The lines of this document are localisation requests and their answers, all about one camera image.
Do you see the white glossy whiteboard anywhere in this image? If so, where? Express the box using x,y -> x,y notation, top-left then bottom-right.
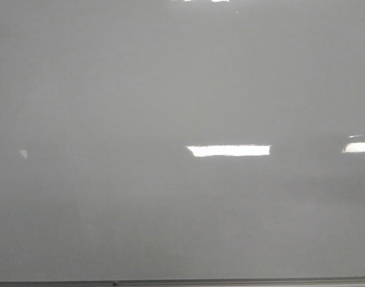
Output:
0,1 -> 365,281

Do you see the grey aluminium whiteboard frame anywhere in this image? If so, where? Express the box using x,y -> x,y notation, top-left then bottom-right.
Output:
0,276 -> 365,286

